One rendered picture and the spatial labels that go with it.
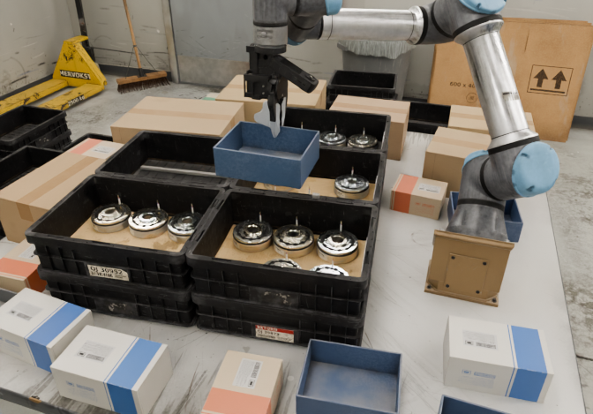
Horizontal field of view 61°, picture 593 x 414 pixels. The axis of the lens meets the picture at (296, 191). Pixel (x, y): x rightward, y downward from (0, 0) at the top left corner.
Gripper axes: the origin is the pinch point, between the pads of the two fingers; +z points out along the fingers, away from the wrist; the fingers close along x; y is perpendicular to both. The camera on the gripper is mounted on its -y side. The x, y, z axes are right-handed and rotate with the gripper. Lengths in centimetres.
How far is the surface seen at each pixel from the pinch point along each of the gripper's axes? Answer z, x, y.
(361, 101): 19, -93, 0
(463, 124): 20, -83, -41
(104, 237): 30, 15, 43
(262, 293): 28.3, 24.2, -5.7
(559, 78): 48, -295, -100
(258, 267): 20.8, 25.3, -5.2
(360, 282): 20.7, 22.6, -26.6
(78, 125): 98, -196, 243
